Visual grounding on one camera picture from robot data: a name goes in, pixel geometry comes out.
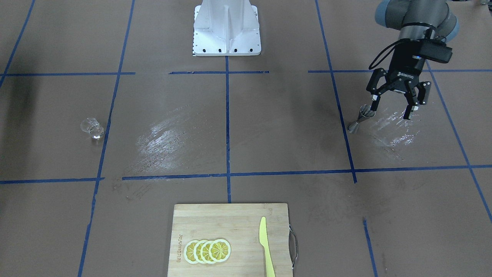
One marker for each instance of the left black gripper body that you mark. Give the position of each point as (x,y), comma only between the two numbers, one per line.
(404,66)

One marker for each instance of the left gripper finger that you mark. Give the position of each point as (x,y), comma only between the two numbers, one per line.
(416,94)
(377,85)

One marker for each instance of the small glass beaker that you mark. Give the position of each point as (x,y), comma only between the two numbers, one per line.
(93,128)

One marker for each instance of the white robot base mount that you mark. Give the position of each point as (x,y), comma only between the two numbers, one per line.
(226,28)

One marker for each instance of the steel jigger measuring cup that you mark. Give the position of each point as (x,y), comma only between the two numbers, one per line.
(365,113)

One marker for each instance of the yellow plastic knife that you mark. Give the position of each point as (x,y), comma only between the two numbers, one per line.
(263,239)

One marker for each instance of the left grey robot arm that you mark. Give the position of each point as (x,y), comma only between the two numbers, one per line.
(425,27)

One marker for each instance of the bamboo cutting board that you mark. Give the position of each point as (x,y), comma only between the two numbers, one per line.
(195,226)

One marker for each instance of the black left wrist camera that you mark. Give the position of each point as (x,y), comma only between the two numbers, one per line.
(434,50)

